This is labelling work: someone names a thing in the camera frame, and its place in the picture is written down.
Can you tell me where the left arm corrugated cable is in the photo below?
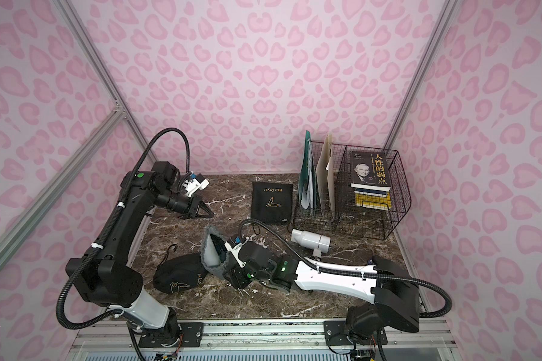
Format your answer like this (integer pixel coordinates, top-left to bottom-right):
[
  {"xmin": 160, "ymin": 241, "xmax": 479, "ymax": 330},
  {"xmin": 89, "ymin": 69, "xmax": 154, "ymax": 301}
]
[{"xmin": 55, "ymin": 127, "xmax": 191, "ymax": 330}]

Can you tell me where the yellow striped book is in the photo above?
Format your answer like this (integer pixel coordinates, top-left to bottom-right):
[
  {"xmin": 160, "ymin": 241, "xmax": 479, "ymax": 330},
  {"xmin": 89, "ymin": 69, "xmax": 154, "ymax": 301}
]
[{"xmin": 354, "ymin": 190, "xmax": 392, "ymax": 211}]

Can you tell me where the white hair dryer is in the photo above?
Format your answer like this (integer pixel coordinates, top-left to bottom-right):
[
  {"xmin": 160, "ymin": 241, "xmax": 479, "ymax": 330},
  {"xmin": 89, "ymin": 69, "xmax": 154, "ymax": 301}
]
[{"xmin": 291, "ymin": 229, "xmax": 331, "ymax": 259}]

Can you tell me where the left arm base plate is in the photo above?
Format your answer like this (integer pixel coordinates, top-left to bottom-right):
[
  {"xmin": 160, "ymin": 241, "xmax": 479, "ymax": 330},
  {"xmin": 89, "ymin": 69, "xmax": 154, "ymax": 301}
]
[{"xmin": 138, "ymin": 322, "xmax": 205, "ymax": 348}]

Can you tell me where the black pouch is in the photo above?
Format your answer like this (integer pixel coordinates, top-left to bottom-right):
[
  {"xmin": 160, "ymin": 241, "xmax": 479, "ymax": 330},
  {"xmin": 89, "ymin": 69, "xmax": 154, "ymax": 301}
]
[
  {"xmin": 152, "ymin": 244, "xmax": 208, "ymax": 294},
  {"xmin": 251, "ymin": 182, "xmax": 293, "ymax": 224}
]

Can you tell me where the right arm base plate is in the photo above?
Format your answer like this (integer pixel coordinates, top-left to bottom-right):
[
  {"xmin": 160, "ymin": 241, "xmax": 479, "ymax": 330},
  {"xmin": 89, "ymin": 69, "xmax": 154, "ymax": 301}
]
[{"xmin": 323, "ymin": 320, "xmax": 388, "ymax": 347}]

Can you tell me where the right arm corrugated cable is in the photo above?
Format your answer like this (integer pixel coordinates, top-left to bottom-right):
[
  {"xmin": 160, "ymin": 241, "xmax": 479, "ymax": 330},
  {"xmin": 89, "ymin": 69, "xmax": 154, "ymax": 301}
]
[{"xmin": 236, "ymin": 218, "xmax": 453, "ymax": 319}]

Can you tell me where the grey hair dryer pouch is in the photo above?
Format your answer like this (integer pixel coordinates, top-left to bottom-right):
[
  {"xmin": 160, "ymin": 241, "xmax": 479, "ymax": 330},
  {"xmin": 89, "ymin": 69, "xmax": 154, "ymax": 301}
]
[{"xmin": 200, "ymin": 226, "xmax": 244, "ymax": 289}]

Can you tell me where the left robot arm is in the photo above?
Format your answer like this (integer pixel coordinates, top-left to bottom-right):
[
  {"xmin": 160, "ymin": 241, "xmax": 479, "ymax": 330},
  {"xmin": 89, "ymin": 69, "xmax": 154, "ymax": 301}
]
[{"xmin": 56, "ymin": 162, "xmax": 215, "ymax": 344}]

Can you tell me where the black wire basket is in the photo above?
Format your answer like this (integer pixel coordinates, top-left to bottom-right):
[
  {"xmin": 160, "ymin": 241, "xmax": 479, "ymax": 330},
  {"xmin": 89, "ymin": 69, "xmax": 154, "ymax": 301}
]
[{"xmin": 295, "ymin": 141, "xmax": 412, "ymax": 240}]

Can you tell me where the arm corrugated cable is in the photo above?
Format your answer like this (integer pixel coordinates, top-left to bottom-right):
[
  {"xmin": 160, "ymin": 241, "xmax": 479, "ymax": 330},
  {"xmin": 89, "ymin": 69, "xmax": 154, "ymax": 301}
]
[
  {"xmin": 55, "ymin": 127, "xmax": 191, "ymax": 330},
  {"xmin": 236, "ymin": 218, "xmax": 453, "ymax": 319}
]

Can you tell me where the black portrait book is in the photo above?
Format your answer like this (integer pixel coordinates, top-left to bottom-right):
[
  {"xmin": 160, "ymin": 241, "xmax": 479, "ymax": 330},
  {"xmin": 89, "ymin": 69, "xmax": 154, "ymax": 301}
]
[{"xmin": 349, "ymin": 151, "xmax": 391, "ymax": 192}]

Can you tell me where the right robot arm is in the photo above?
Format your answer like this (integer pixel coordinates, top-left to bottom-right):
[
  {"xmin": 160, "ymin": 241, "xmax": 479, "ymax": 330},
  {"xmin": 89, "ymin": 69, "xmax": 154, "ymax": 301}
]
[{"xmin": 224, "ymin": 240, "xmax": 420, "ymax": 344}]

